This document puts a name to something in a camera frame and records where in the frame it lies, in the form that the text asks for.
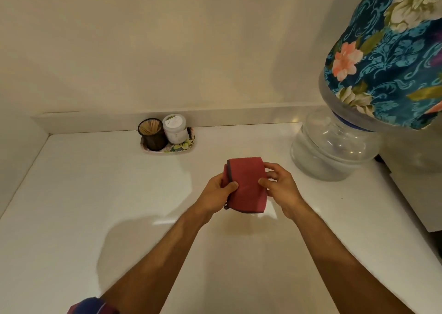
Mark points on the person's left hand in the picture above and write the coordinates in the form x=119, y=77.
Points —
x=211, y=195

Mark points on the striped shirt sleeve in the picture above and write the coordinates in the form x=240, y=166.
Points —
x=90, y=307

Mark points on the person's left forearm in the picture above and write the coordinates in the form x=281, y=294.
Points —
x=160, y=258

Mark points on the small floral tray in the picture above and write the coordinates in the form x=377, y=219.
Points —
x=172, y=147

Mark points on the white lidded jar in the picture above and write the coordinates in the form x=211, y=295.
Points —
x=175, y=128

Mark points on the person's right hand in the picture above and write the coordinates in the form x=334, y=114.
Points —
x=286, y=190

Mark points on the bunch of wooden toothpicks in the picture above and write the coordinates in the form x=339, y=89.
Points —
x=151, y=127

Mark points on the person's right forearm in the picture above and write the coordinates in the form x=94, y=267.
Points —
x=352, y=265

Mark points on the clear water dispenser base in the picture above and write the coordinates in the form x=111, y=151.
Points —
x=333, y=144

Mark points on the person's right middle finger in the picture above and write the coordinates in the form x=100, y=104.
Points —
x=273, y=175

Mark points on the water bottle with floral cover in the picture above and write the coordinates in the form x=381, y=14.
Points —
x=386, y=51

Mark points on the dark toothpick holder cup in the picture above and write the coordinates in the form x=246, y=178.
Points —
x=152, y=134

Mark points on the person's right thumb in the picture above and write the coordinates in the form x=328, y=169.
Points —
x=266, y=184

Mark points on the person's left thumb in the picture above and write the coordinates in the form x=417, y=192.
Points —
x=230, y=188

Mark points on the red cloth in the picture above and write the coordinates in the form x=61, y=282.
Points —
x=246, y=184

